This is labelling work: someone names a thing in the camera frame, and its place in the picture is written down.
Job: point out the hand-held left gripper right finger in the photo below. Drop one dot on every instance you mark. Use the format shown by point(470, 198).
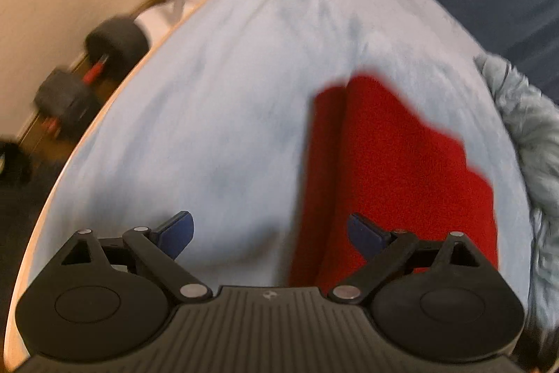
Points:
point(364, 234)

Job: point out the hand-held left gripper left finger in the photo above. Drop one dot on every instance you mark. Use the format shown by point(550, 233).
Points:
point(177, 234)

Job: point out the red knitted garment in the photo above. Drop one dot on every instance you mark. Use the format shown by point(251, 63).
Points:
point(393, 176)

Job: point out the light blue fleece blanket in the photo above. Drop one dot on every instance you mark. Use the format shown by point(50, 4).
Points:
point(218, 119)

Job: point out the black bag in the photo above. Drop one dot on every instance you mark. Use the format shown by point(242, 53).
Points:
point(13, 163)

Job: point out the grey fluffy cushion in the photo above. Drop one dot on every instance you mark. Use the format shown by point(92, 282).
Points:
point(533, 145)

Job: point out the white round fan base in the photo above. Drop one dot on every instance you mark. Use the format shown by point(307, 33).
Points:
point(157, 23)

